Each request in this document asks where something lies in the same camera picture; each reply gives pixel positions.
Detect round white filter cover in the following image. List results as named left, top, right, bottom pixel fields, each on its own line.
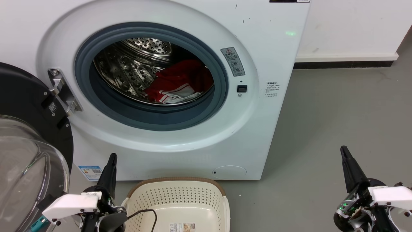
left=212, top=165, right=247, bottom=179

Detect white front-load washing machine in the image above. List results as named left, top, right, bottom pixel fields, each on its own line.
left=0, top=0, right=311, bottom=181

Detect washing machine door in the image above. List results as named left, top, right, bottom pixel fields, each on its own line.
left=0, top=62, right=74, bottom=232

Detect thin black cable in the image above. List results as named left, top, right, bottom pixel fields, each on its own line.
left=127, top=209, right=157, bottom=232

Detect printed text label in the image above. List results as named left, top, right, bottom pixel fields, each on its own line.
left=265, top=81, right=280, bottom=98

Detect blue energy label sticker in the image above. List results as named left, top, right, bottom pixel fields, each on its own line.
left=78, top=165, right=103, bottom=181

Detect grey warning sticker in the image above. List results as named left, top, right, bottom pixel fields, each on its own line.
left=220, top=47, right=246, bottom=77

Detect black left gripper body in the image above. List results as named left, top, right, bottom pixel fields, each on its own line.
left=80, top=187, right=127, bottom=232

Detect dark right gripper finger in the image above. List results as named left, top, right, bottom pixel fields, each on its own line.
left=340, top=146, right=370, bottom=194

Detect white and black baseboard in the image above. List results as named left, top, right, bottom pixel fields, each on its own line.
left=294, top=53, right=399, bottom=70

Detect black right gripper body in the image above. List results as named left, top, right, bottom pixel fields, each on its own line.
left=333, top=180, right=387, bottom=232

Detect silver metal door hinge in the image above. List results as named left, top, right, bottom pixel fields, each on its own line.
left=48, top=68, right=83, bottom=116

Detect red and white garment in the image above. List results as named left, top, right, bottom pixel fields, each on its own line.
left=144, top=59, right=214, bottom=104

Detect grey rubber door gasket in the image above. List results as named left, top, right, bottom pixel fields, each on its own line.
left=75, top=22, right=229, bottom=131

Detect cream perforated laundry basket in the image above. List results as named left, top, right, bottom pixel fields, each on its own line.
left=122, top=177, right=231, bottom=232

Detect stainless steel washing machine drum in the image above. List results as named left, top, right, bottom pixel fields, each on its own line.
left=93, top=38, right=176, bottom=104

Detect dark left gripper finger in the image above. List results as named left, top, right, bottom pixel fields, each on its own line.
left=97, top=153, right=117, bottom=198

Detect printed paper product label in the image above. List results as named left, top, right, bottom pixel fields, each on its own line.
left=170, top=222, right=195, bottom=232

